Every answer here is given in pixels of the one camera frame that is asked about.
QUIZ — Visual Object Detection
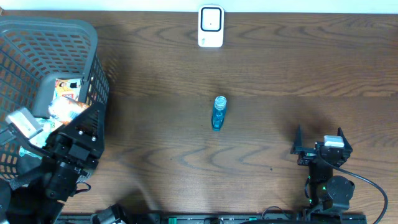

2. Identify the grey plastic shopping basket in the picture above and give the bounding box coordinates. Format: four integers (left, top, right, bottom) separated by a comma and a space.
0, 16, 110, 184

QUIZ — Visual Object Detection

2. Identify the blue liquid bottle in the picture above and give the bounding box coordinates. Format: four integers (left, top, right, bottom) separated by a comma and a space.
211, 96, 227, 131

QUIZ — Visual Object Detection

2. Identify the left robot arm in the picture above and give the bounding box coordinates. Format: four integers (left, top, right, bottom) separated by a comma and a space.
1, 103, 106, 223

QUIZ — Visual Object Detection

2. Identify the yellow snack package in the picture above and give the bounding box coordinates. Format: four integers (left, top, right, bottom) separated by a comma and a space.
53, 78, 81, 101

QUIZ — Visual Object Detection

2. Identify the orange tissue pack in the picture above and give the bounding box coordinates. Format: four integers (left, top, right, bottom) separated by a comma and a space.
48, 96, 90, 125

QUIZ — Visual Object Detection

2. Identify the white barcode scanner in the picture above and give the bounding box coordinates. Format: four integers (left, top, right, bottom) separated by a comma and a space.
197, 4, 224, 48

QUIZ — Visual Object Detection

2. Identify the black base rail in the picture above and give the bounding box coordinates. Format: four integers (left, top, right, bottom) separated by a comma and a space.
58, 212, 368, 224

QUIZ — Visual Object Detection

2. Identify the teal wet wipes pack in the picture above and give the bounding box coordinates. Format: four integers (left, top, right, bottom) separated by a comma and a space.
19, 118, 62, 159

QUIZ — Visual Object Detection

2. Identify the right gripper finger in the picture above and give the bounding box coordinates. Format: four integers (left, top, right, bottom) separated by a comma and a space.
293, 125, 303, 149
337, 127, 353, 152

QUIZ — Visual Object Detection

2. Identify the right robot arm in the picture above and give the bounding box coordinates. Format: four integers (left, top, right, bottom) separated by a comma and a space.
290, 128, 355, 217

